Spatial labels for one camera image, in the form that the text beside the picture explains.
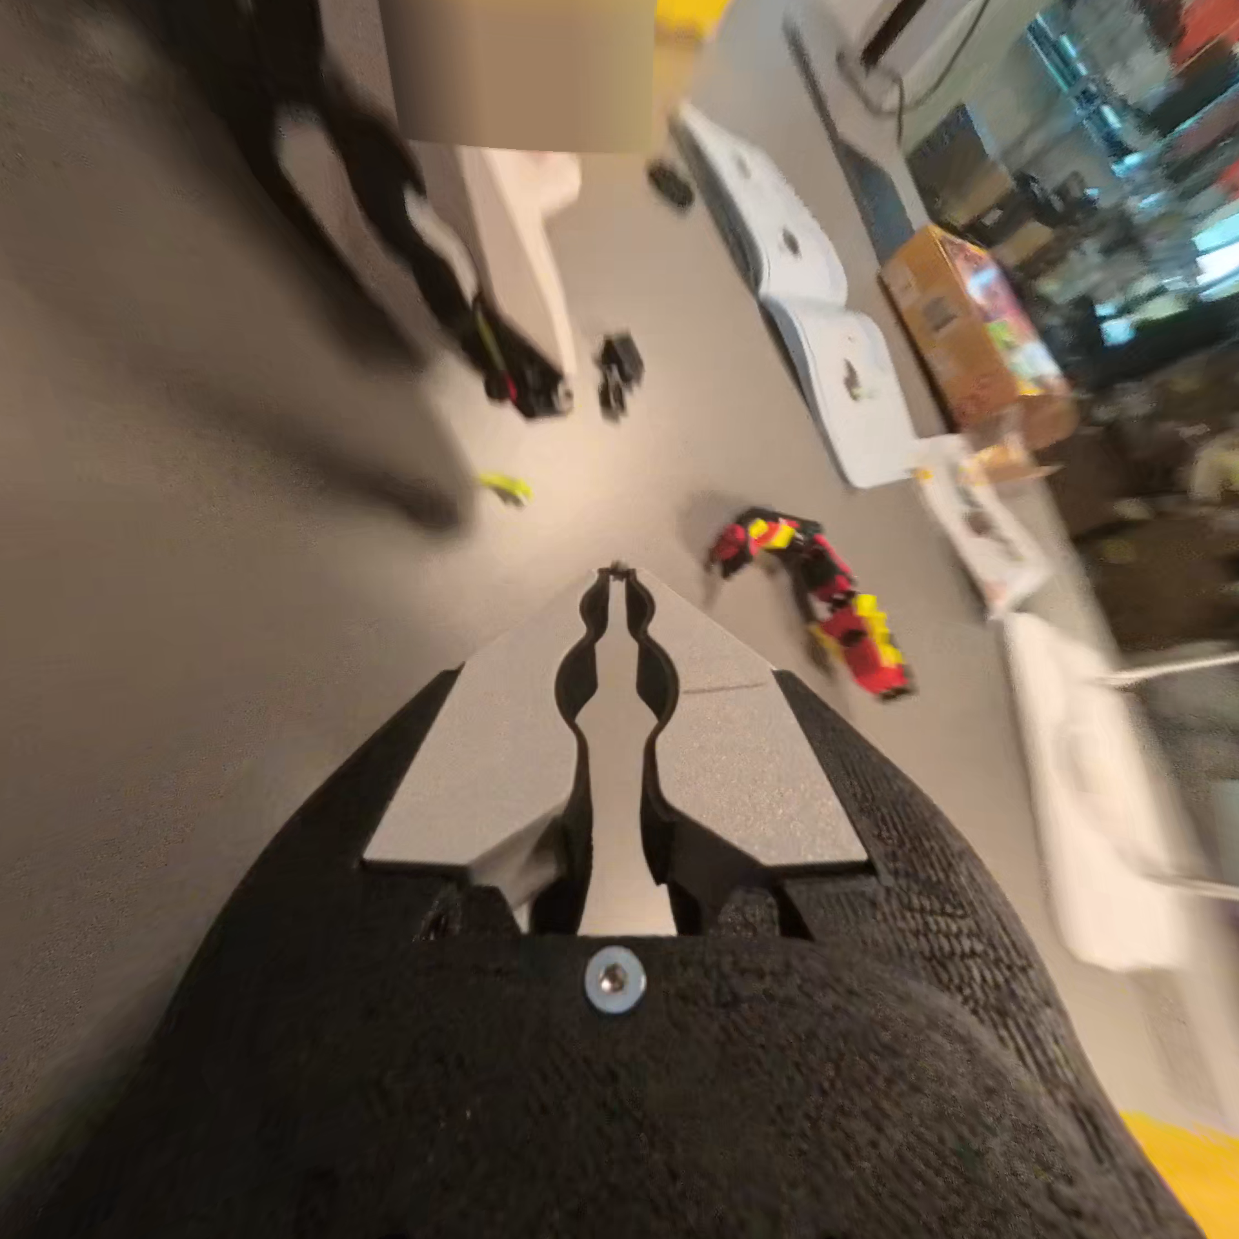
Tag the red yellow lego figure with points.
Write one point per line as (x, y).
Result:
(832, 600)

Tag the yellow plastic bin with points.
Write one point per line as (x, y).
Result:
(1190, 1170)
(692, 14)

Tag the dark grey stand base plate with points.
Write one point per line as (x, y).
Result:
(861, 164)

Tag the wooden head desk lamp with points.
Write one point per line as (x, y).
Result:
(1084, 794)

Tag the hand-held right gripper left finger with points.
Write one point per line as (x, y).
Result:
(473, 774)

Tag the small black lego assembly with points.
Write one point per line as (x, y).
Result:
(528, 382)

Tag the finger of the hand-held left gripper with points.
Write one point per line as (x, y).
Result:
(512, 241)
(329, 183)

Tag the black round lego plate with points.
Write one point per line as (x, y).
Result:
(670, 183)

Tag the colourful cover booklet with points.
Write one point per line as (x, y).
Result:
(987, 522)

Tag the lime green lego piece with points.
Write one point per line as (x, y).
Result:
(504, 486)

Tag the open instruction booklet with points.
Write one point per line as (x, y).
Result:
(822, 338)

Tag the small black lego brick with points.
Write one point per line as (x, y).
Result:
(612, 401)

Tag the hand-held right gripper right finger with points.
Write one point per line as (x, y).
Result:
(755, 774)

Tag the black angled lego tile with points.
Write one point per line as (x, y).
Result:
(621, 356)

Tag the orange cardboard box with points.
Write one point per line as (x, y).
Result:
(968, 329)

